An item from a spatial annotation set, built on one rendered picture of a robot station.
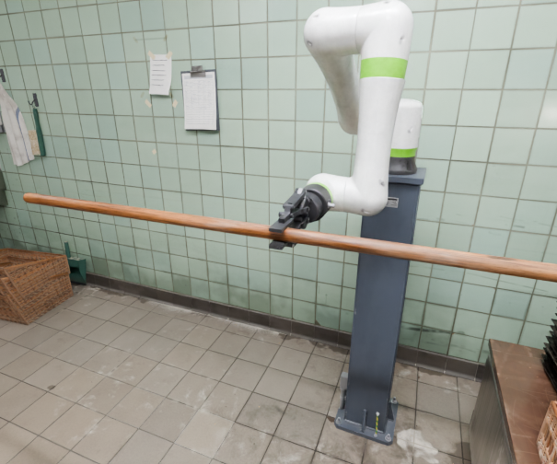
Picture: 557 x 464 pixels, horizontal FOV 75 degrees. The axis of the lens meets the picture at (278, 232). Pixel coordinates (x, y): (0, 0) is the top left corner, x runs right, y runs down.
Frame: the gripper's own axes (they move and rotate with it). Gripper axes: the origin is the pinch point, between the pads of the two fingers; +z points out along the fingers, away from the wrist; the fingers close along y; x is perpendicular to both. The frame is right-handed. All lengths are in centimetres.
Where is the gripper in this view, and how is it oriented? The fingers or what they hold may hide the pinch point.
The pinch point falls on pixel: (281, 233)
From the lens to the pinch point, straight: 77.7
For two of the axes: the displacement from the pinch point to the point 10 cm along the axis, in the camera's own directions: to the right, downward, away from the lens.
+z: -3.7, 3.5, -8.6
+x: -9.3, -1.3, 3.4
